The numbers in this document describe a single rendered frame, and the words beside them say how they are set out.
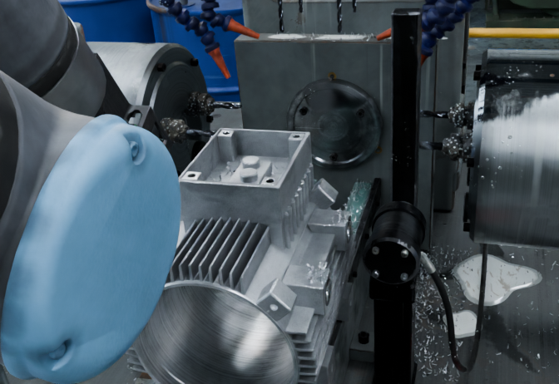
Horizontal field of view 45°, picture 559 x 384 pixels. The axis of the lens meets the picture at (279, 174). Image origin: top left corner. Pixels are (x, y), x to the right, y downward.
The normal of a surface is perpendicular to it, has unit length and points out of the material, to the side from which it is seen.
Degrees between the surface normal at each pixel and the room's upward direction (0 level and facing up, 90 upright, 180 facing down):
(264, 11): 90
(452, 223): 0
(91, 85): 89
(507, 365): 0
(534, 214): 99
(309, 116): 90
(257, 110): 90
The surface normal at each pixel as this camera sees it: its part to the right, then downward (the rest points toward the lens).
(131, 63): -0.17, -0.66
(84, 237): 0.93, 0.22
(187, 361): 0.60, -0.60
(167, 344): 0.81, -0.36
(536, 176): -0.29, 0.25
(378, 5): -0.29, 0.47
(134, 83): -0.22, -0.44
